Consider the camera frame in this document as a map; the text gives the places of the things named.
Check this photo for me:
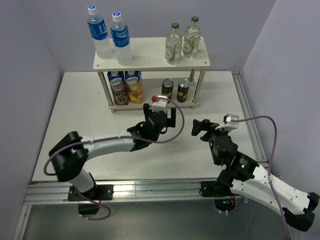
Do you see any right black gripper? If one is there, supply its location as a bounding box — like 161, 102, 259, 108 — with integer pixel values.
191, 118, 230, 165

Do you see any black yellow can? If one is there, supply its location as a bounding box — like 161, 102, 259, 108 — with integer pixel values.
176, 78, 190, 103
161, 78, 174, 99

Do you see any green-cap glass bottle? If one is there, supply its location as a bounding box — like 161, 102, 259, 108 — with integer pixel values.
165, 22, 183, 65
182, 16, 201, 58

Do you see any blue water bottle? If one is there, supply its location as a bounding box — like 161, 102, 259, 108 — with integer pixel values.
110, 11, 133, 66
87, 5, 113, 59

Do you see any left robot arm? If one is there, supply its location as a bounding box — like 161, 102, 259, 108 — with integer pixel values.
48, 103, 176, 200

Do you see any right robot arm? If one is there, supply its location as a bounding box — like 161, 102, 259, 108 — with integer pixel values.
191, 114, 320, 232

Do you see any white two-tier shelf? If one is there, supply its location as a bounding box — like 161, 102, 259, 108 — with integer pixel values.
93, 37, 211, 113

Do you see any yellow pineapple juice carton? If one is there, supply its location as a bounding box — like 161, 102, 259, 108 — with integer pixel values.
124, 70, 144, 104

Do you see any purple grape juice carton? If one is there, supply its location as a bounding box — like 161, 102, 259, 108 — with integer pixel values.
107, 71, 129, 105

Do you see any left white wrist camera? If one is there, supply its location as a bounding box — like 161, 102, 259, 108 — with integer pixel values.
151, 95, 168, 113

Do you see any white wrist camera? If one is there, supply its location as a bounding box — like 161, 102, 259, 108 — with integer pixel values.
215, 114, 240, 132
151, 95, 168, 113

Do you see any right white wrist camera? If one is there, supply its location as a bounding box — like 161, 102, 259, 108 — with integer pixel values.
215, 114, 240, 132

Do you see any aluminium right side rail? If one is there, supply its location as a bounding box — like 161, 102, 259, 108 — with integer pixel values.
231, 71, 268, 166

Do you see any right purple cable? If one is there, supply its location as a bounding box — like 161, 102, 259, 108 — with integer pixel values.
228, 115, 292, 240

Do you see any purple cable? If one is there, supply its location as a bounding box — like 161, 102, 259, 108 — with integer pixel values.
228, 115, 292, 240
44, 97, 186, 221

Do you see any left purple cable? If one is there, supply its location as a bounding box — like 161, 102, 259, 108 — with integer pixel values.
44, 97, 186, 221

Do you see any aluminium front rail frame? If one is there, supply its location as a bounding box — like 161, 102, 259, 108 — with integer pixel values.
12, 174, 301, 240

